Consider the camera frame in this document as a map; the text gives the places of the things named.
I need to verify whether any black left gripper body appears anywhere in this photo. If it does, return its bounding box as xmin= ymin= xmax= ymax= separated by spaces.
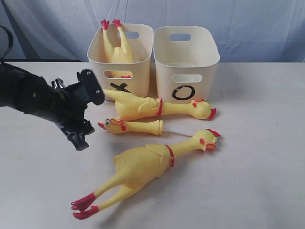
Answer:
xmin=51 ymin=78 xmax=90 ymax=129

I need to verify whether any whole rubber chicken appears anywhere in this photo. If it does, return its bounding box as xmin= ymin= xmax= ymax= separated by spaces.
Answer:
xmin=103 ymin=89 xmax=217 ymax=121
xmin=71 ymin=128 xmax=221 ymax=220

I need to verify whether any detached rubber chicken head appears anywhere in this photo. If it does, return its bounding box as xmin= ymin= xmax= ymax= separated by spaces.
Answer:
xmin=97 ymin=117 xmax=193 ymax=138

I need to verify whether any headless rubber chicken body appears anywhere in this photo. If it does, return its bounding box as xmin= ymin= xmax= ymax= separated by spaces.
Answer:
xmin=100 ymin=19 xmax=134 ymax=79

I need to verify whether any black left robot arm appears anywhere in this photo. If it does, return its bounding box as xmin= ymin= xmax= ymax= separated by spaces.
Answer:
xmin=0 ymin=62 xmax=105 ymax=151

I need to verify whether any cream bin marked X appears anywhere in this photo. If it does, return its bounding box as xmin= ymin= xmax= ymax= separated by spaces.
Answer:
xmin=87 ymin=23 xmax=153 ymax=97

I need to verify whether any blue-grey backdrop curtain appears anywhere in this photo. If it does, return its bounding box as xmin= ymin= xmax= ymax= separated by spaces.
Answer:
xmin=0 ymin=0 xmax=305 ymax=62

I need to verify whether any cream bin marked O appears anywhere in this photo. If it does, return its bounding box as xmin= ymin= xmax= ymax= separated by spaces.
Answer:
xmin=153 ymin=26 xmax=220 ymax=103

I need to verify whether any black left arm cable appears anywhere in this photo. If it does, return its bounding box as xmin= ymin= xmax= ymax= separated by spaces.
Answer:
xmin=0 ymin=25 xmax=15 ymax=63

